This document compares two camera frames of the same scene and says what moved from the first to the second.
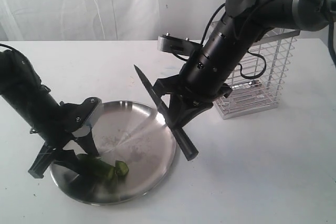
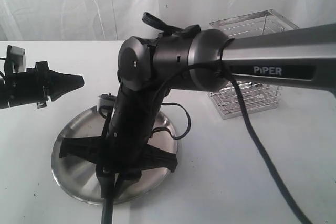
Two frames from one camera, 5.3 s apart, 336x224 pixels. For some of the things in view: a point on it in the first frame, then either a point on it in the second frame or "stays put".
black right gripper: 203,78 -> 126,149
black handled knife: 188,149 -> 107,182
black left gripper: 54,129 -> 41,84
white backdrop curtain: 114,6 stays put
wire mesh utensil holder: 249,95 stays put
